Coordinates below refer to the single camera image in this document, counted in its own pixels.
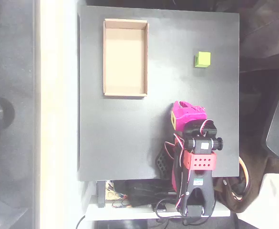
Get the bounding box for green cube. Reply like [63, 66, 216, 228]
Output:
[193, 51, 212, 68]

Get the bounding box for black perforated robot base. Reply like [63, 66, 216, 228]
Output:
[155, 147, 176, 180]

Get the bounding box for shallow cardboard box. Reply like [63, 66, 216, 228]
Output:
[103, 18, 150, 97]

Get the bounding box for brown bag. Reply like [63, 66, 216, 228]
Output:
[210, 152, 269, 214]

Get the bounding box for black plug connector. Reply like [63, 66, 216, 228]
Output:
[152, 202, 168, 213]

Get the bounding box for small wooden circuit holder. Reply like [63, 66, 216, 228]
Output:
[105, 181, 121, 201]

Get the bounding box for white shelf board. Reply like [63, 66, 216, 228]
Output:
[85, 201, 232, 221]

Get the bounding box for black cable loop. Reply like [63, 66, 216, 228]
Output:
[153, 198, 217, 226]

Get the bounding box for black power cable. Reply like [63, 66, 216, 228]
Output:
[75, 214, 86, 229]

